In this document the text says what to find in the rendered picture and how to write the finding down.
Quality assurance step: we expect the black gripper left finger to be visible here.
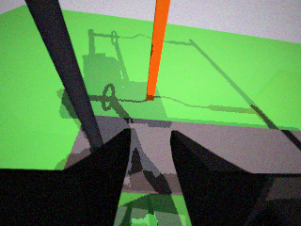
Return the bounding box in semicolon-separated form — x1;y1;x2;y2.
0;128;131;226

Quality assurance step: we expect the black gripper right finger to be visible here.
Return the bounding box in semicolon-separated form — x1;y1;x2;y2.
170;130;301;226

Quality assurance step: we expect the orange handle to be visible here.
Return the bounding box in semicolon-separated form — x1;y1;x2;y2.
146;0;170;101

